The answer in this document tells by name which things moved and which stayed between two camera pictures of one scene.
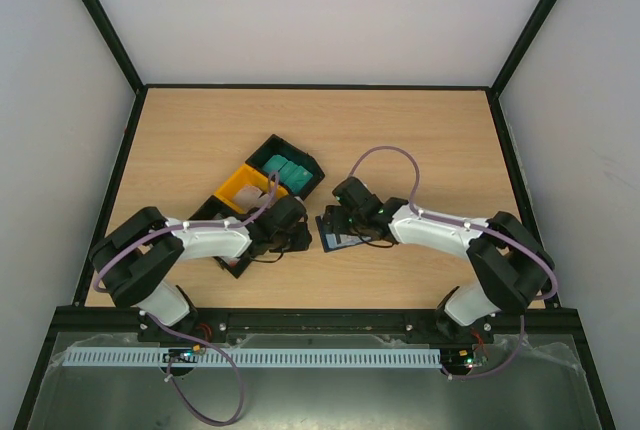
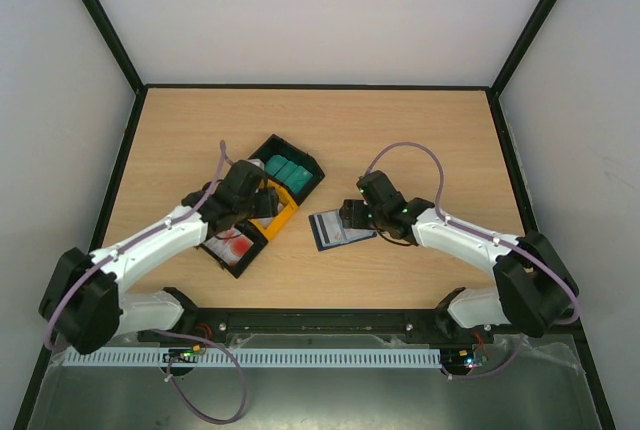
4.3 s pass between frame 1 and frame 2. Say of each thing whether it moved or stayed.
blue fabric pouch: stayed
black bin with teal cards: stayed
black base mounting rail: stayed
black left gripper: moved
